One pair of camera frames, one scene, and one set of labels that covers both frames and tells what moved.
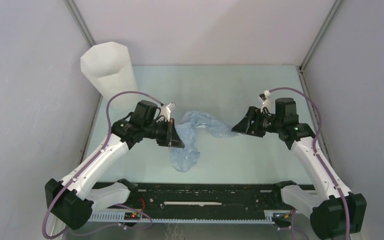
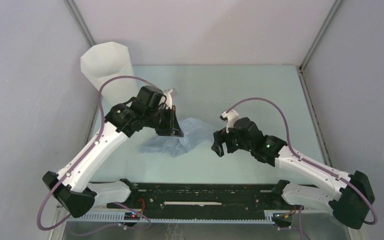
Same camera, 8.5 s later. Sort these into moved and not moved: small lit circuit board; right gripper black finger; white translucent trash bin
Moved: right gripper black finger
Not moved: small lit circuit board; white translucent trash bin
